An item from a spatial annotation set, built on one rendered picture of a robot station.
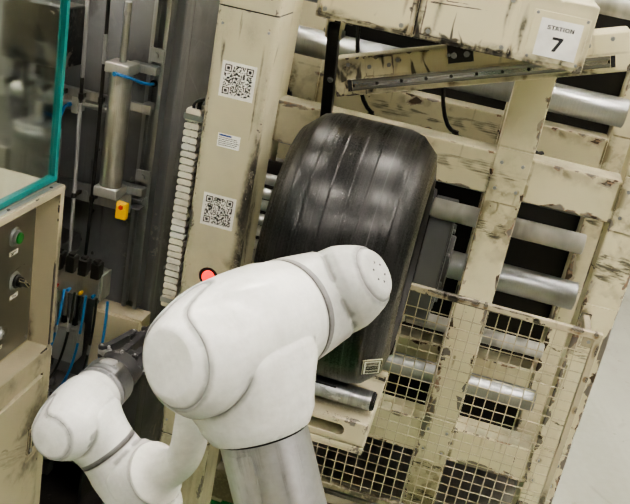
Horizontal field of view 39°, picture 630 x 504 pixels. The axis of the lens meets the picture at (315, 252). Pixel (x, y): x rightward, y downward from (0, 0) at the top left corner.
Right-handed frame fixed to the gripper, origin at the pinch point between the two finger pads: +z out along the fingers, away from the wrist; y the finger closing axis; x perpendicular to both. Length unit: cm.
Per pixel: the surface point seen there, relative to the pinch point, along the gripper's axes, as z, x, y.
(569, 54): 55, -61, -64
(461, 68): 69, -51, -42
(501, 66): 68, -54, -51
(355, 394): 21.9, 14.6, -38.9
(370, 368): 14.9, 3.6, -41.2
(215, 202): 29.1, -17.7, 1.0
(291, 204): 13.5, -27.3, -18.9
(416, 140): 35, -40, -38
